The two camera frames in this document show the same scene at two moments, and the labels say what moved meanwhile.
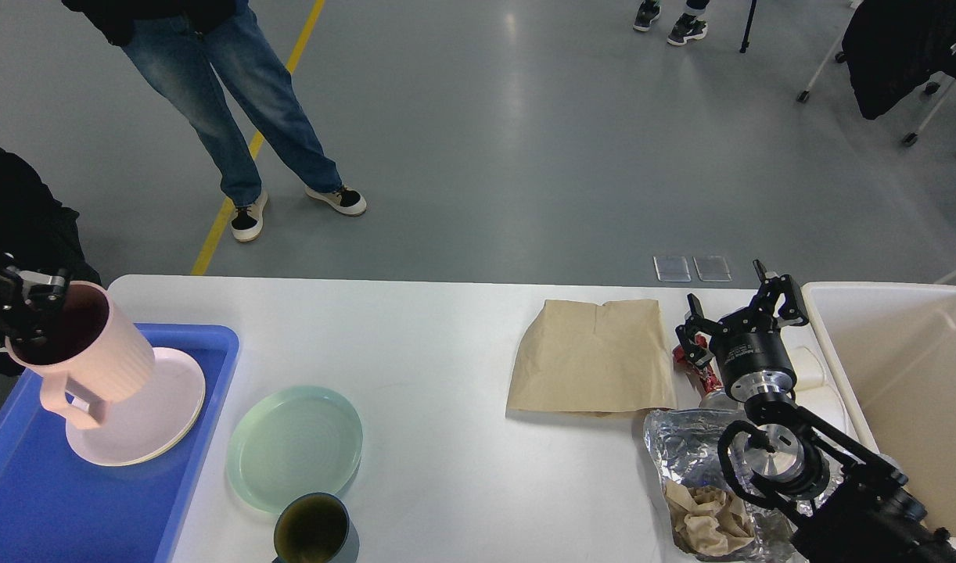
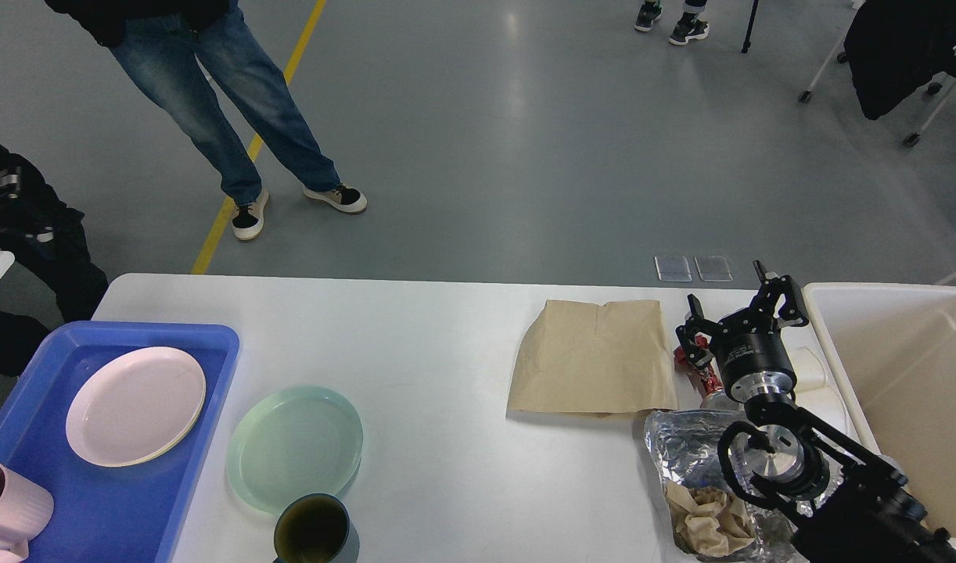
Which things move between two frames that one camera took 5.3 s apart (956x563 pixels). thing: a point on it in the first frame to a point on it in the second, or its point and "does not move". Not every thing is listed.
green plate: (292, 441) does not move
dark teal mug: (312, 527) does not move
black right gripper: (754, 358) does not move
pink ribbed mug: (88, 341) to (12, 511)
